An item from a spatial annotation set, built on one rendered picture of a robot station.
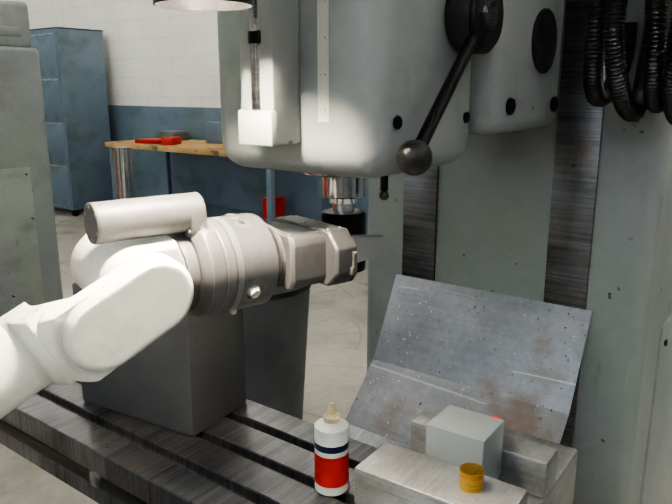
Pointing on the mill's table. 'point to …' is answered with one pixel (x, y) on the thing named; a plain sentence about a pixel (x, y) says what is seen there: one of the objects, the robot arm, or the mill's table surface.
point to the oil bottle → (331, 453)
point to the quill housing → (356, 88)
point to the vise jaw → (422, 481)
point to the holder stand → (180, 375)
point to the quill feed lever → (473, 11)
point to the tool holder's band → (343, 217)
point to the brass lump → (471, 477)
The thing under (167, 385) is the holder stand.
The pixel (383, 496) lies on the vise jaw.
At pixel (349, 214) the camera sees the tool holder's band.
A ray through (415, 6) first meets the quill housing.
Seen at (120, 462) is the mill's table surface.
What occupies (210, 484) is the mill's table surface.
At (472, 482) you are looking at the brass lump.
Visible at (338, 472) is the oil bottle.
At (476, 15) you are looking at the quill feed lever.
